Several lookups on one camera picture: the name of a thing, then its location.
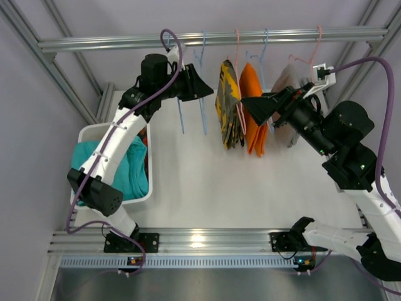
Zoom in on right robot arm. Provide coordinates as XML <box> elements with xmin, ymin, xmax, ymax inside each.
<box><xmin>241</xmin><ymin>86</ymin><xmax>400</xmax><ymax>282</ymax></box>

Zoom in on teal trousers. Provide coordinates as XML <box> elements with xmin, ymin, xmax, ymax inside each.
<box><xmin>71</xmin><ymin>136</ymin><xmax>149</xmax><ymax>204</ymax></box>

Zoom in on pink wire hanger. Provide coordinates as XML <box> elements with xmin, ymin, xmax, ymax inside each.
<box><xmin>234</xmin><ymin>28</ymin><xmax>247</xmax><ymax>135</ymax></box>
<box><xmin>288</xmin><ymin>25</ymin><xmax>323</xmax><ymax>67</ymax></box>

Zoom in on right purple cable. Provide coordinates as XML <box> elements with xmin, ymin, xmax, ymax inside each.
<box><xmin>328</xmin><ymin>56</ymin><xmax>401</xmax><ymax>295</ymax></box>

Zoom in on orange camouflage trousers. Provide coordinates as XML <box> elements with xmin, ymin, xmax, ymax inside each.
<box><xmin>137</xmin><ymin>127</ymin><xmax>148</xmax><ymax>147</ymax></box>

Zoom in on purple cable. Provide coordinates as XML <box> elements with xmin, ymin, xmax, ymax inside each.
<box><xmin>328</xmin><ymin>56</ymin><xmax>401</xmax><ymax>295</ymax></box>
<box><xmin>65</xmin><ymin>28</ymin><xmax>182</xmax><ymax>277</ymax></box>

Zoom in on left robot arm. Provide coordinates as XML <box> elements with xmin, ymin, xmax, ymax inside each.
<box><xmin>67</xmin><ymin>51</ymin><xmax>214</xmax><ymax>252</ymax></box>

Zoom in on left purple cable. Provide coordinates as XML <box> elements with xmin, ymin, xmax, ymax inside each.
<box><xmin>65</xmin><ymin>28</ymin><xmax>182</xmax><ymax>277</ymax></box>

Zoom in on white plastic basket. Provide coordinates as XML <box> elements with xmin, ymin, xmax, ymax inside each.
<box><xmin>78</xmin><ymin>123</ymin><xmax>153</xmax><ymax>205</ymax></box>

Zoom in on white slotted cable duct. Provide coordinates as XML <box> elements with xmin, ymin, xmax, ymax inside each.
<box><xmin>60</xmin><ymin>255</ymin><xmax>298</xmax><ymax>269</ymax></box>

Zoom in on blue wire hanger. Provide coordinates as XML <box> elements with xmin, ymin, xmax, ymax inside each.
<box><xmin>193</xmin><ymin>30</ymin><xmax>207</xmax><ymax>135</ymax></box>
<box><xmin>246</xmin><ymin>28</ymin><xmax>274</xmax><ymax>134</ymax></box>
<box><xmin>166</xmin><ymin>33</ymin><xmax>185</xmax><ymax>134</ymax></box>

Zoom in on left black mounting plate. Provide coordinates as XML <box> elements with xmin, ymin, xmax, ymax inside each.
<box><xmin>103</xmin><ymin>233</ymin><xmax>159</xmax><ymax>253</ymax></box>

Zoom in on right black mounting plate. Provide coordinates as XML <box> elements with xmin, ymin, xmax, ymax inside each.
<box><xmin>269</xmin><ymin>231</ymin><xmax>303</xmax><ymax>253</ymax></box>

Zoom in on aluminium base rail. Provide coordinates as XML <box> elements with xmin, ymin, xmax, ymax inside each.
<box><xmin>46</xmin><ymin>227</ymin><xmax>373</xmax><ymax>256</ymax></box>

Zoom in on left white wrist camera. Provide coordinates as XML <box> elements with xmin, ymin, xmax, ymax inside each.
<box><xmin>167</xmin><ymin>43</ymin><xmax>187</xmax><ymax>70</ymax></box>

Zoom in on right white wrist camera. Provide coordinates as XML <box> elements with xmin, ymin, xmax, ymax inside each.
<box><xmin>304</xmin><ymin>63</ymin><xmax>336</xmax><ymax>99</ymax></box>

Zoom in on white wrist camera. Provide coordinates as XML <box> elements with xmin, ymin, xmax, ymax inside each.
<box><xmin>304</xmin><ymin>63</ymin><xmax>336</xmax><ymax>99</ymax></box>
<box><xmin>167</xmin><ymin>43</ymin><xmax>187</xmax><ymax>70</ymax></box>

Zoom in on black mounting plate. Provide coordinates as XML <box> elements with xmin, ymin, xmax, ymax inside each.
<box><xmin>103</xmin><ymin>233</ymin><xmax>159</xmax><ymax>253</ymax></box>
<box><xmin>269</xmin><ymin>231</ymin><xmax>303</xmax><ymax>253</ymax></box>

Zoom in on aluminium hanging rail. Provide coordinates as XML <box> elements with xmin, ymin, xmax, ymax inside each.
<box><xmin>38</xmin><ymin>26</ymin><xmax>389</xmax><ymax>53</ymax></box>

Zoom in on green yellow camouflage trousers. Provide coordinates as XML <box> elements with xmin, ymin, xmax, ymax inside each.
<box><xmin>215</xmin><ymin>60</ymin><xmax>244</xmax><ymax>150</ymax></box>

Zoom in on beige trousers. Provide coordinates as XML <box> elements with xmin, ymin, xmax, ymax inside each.
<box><xmin>271</xmin><ymin>63</ymin><xmax>301</xmax><ymax>148</ymax></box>

